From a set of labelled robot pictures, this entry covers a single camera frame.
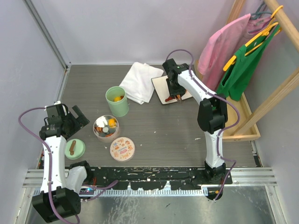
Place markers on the wooden clothes rack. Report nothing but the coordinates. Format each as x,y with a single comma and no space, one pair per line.
270,105

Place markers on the yellow hanger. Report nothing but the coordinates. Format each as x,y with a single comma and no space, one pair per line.
264,32

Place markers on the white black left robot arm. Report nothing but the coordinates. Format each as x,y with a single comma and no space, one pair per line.
59,193

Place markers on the green shirt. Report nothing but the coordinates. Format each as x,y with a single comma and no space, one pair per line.
238,75

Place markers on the white folded cloth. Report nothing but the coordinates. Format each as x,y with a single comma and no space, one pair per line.
137,83

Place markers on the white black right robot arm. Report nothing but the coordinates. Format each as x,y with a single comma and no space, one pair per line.
212,114

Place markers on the round silver tin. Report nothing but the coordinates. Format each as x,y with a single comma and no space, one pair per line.
103,122

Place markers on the pink shirt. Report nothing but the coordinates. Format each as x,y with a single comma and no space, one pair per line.
223,44

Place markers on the yellow corn cob piece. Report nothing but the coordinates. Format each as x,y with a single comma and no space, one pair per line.
112,123

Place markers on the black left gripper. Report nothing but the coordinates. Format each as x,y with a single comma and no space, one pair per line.
82,120

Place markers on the round bakery tin lid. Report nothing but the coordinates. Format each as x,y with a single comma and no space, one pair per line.
122,149

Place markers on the grey hanger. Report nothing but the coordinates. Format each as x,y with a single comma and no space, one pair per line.
258,16

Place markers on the green canister lid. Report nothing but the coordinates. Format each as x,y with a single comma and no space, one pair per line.
75,148

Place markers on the white square plate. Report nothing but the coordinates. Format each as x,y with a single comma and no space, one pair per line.
161,88

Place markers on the brown sausage slice piece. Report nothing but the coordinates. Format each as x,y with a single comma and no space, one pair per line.
99,129

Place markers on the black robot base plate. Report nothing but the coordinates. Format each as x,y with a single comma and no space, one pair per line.
149,178

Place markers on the orange food pieces pile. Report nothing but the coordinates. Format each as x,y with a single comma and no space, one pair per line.
172,99

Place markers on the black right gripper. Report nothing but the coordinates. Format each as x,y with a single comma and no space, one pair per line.
180,91

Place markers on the tall green canister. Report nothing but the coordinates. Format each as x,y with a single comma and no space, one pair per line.
120,108

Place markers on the aluminium rail frame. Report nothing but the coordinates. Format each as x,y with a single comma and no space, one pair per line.
236,177

